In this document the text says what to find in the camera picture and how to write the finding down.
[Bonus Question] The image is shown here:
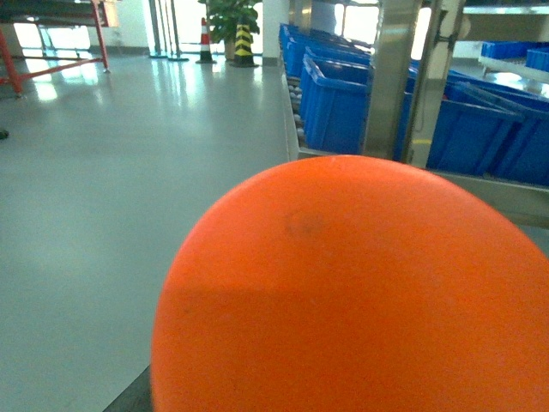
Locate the orange cylindrical capacitor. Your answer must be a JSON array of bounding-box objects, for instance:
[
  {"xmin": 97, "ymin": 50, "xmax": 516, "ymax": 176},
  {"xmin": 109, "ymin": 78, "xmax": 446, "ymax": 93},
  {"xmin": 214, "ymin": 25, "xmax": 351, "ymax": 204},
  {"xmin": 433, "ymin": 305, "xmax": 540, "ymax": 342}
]
[{"xmin": 151, "ymin": 155, "xmax": 548, "ymax": 411}]

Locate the left blue plastic bin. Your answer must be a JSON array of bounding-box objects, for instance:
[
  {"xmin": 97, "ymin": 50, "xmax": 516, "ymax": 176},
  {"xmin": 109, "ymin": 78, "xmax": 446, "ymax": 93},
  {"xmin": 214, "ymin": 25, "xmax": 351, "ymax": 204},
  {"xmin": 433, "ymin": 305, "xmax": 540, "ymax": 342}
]
[{"xmin": 300, "ymin": 54, "xmax": 371, "ymax": 155}]

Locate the blue plastic bin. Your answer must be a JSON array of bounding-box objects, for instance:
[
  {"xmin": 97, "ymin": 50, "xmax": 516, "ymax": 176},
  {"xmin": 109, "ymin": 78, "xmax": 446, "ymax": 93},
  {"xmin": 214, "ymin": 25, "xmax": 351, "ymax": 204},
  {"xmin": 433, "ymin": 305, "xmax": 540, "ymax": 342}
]
[
  {"xmin": 300, "ymin": 54, "xmax": 371, "ymax": 155},
  {"xmin": 412, "ymin": 71, "xmax": 548, "ymax": 186}
]

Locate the yellow black traffic cone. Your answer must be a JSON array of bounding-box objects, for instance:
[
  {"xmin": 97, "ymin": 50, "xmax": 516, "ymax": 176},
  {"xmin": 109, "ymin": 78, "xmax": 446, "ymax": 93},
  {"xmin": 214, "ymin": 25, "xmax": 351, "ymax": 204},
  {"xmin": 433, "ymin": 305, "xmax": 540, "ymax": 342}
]
[{"xmin": 230, "ymin": 17, "xmax": 257, "ymax": 68}]

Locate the red white traffic cone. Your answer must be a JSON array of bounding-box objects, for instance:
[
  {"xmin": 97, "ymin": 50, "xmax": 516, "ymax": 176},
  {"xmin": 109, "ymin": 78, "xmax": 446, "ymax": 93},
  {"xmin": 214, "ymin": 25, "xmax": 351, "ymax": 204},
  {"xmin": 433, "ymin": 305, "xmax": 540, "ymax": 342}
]
[{"xmin": 196, "ymin": 17, "xmax": 216, "ymax": 64}]

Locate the green potted plant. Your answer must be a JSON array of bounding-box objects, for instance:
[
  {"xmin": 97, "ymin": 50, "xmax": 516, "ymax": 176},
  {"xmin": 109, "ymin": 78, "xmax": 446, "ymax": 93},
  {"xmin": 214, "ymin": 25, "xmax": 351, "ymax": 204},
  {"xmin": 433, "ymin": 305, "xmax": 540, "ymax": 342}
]
[{"xmin": 199, "ymin": 0, "xmax": 261, "ymax": 60}]

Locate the right blue plastic bin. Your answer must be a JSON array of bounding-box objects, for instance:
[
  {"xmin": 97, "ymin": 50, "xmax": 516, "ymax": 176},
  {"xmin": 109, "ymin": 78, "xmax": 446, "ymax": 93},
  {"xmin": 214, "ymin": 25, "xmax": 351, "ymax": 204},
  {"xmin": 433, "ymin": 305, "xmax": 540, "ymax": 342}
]
[{"xmin": 412, "ymin": 71, "xmax": 548, "ymax": 186}]

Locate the small blue tray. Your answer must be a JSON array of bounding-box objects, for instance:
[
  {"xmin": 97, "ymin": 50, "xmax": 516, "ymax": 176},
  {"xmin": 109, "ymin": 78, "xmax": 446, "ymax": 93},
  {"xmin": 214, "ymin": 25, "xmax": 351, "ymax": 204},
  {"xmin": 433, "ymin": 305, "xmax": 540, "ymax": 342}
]
[{"xmin": 479, "ymin": 41, "xmax": 548, "ymax": 72}]

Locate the red metal table frame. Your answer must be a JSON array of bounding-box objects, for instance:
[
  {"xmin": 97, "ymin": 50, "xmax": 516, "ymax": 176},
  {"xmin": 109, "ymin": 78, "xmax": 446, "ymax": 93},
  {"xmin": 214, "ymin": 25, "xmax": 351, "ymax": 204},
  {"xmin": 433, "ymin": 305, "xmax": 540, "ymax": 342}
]
[{"xmin": 1, "ymin": 1, "xmax": 118, "ymax": 97}]

